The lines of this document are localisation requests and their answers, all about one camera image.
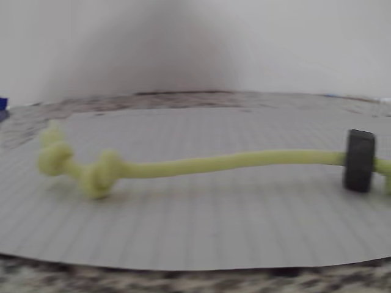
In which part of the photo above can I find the knotted pale yellow rope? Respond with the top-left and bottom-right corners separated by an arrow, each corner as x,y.
37,119 -> 391,201

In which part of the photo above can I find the black ring weight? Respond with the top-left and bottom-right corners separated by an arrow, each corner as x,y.
342,129 -> 376,194

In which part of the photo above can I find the lined white paper sheet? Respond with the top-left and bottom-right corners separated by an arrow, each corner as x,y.
0,108 -> 391,272

